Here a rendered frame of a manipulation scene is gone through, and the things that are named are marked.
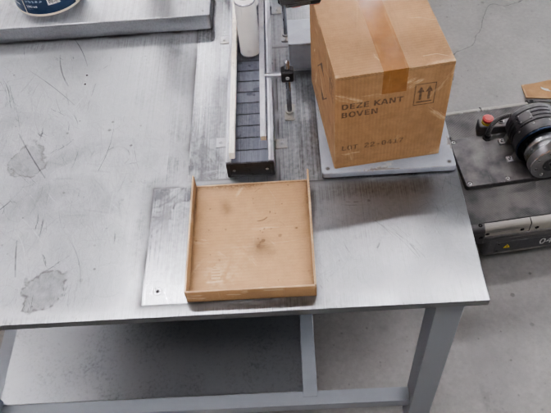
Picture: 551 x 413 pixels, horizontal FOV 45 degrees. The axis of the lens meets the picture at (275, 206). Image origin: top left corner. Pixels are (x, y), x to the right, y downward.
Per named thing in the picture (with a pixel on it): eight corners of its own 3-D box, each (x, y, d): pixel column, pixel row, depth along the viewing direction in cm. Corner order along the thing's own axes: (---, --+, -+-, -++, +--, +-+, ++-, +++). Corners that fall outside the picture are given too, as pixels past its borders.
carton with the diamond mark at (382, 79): (311, 80, 167) (308, -12, 146) (404, 67, 168) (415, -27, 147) (334, 170, 149) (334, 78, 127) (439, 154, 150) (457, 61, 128)
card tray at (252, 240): (194, 187, 151) (192, 175, 148) (308, 179, 150) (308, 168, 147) (187, 302, 133) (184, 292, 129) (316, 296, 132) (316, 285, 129)
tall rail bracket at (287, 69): (266, 110, 165) (261, 57, 152) (295, 107, 164) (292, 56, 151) (266, 119, 163) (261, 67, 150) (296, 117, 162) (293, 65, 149)
